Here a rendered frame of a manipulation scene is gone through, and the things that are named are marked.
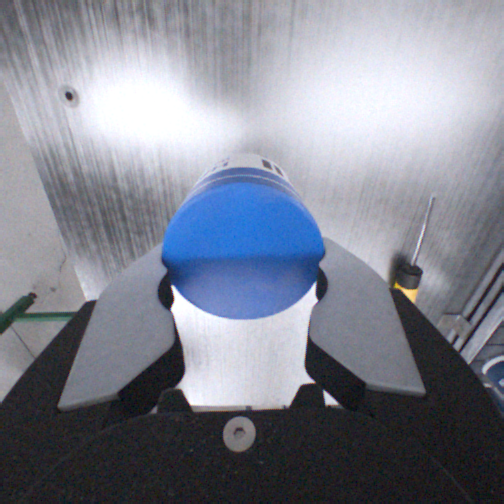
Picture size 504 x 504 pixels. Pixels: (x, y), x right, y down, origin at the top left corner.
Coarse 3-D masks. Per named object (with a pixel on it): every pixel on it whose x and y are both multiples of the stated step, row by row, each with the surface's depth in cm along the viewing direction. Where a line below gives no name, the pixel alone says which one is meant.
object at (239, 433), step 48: (144, 432) 5; (192, 432) 5; (240, 432) 5; (288, 432) 4; (336, 432) 4; (384, 432) 4; (48, 480) 4; (96, 480) 4; (144, 480) 4; (192, 480) 4; (240, 480) 4; (288, 480) 4; (336, 480) 4; (384, 480) 4; (432, 480) 4
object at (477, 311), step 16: (496, 256) 34; (496, 272) 35; (480, 288) 37; (496, 288) 34; (480, 304) 37; (496, 304) 34; (480, 320) 37; (496, 320) 35; (448, 336) 43; (480, 336) 37; (464, 352) 39
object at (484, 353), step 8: (496, 328) 35; (496, 336) 36; (488, 344) 37; (496, 344) 37; (480, 352) 38; (488, 352) 38; (496, 352) 38; (472, 360) 39; (480, 360) 39; (472, 368) 40; (480, 376) 41
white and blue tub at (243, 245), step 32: (224, 160) 14; (256, 160) 13; (192, 192) 10; (224, 192) 9; (256, 192) 9; (288, 192) 10; (192, 224) 10; (224, 224) 10; (256, 224) 10; (288, 224) 10; (192, 256) 11; (224, 256) 11; (256, 256) 11; (288, 256) 11; (320, 256) 11; (192, 288) 11; (224, 288) 12; (256, 288) 12; (288, 288) 12
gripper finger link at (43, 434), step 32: (64, 352) 7; (32, 384) 6; (64, 384) 6; (0, 416) 5; (32, 416) 5; (64, 416) 5; (96, 416) 5; (0, 448) 5; (32, 448) 5; (64, 448) 5; (0, 480) 4; (32, 480) 4
